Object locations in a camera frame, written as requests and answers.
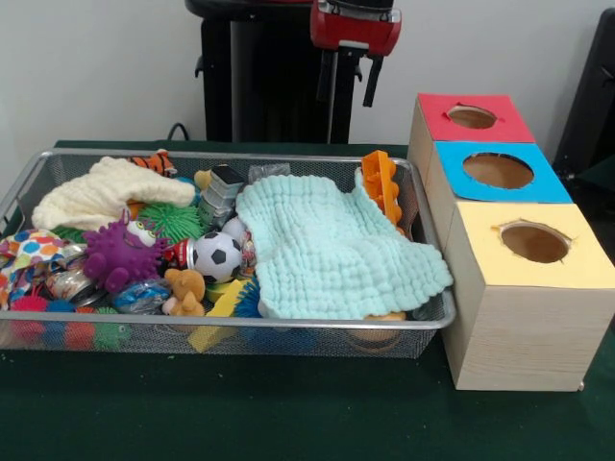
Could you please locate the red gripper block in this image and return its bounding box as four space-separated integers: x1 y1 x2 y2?
309 0 403 108

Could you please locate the light blue muslin cloth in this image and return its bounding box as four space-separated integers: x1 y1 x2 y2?
234 168 455 321

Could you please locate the shallow mesh bin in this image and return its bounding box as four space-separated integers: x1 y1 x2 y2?
0 148 456 360

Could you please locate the wooden box with three holes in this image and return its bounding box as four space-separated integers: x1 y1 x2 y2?
406 92 615 393

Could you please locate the orange plastic toy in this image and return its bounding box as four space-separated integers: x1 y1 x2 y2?
359 150 406 240

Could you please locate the white baseball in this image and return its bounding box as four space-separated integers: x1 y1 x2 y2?
221 216 251 244

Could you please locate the tiger plush toy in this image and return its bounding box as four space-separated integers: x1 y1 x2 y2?
127 149 178 178

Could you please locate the black and white soccer ball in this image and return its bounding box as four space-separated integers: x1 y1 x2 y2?
191 230 243 284

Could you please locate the green spiky ball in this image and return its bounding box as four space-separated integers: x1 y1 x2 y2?
136 201 204 244

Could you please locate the black chair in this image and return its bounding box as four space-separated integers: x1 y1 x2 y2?
552 7 615 182

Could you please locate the brown plush bear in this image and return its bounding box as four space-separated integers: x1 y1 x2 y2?
161 267 207 318

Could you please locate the cream muslin cloth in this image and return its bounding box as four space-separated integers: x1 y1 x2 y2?
31 156 197 231

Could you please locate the purple spiky monster toy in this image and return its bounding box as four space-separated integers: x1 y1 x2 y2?
82 209 170 294

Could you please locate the dark green tablecloth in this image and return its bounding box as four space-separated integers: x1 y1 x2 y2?
0 138 615 461

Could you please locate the polka dot cloth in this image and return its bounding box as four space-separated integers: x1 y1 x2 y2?
0 229 73 308

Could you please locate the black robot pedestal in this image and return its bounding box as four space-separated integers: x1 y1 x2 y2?
184 0 364 144

